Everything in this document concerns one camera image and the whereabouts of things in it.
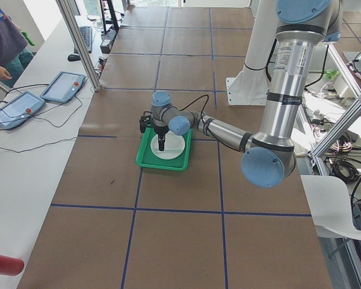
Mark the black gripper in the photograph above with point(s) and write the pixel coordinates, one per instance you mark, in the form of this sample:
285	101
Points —
161	131

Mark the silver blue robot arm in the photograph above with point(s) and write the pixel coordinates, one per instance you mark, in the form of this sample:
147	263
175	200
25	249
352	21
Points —
284	36

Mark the white round plate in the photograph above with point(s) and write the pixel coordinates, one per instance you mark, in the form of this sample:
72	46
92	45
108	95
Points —
171	141

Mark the green plastic tray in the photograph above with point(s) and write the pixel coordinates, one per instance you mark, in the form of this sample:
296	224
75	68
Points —
145	157

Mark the blue teach pendant far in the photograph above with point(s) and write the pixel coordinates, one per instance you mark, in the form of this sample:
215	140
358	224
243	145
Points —
63	87

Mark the blue teach pendant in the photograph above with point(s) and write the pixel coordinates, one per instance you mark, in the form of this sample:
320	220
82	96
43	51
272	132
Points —
19	110
63	87

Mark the black computer mouse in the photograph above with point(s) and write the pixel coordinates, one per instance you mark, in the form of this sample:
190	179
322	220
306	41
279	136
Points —
73	57

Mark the black keyboard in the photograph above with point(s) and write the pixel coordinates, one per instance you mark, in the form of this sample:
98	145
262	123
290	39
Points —
86	33

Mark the blue teach pendant near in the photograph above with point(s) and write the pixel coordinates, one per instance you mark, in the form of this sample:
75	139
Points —
19	110

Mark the person in dark shirt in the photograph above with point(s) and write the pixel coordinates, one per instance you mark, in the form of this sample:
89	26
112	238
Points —
14	55

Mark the red cylinder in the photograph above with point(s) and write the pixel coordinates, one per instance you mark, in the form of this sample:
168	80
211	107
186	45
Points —
10	266

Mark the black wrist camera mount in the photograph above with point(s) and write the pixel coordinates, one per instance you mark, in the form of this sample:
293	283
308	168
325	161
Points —
145	121

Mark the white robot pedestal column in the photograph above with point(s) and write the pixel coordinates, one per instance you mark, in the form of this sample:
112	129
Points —
250	86

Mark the aluminium frame post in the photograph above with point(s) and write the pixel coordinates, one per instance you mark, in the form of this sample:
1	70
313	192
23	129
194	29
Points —
69	18

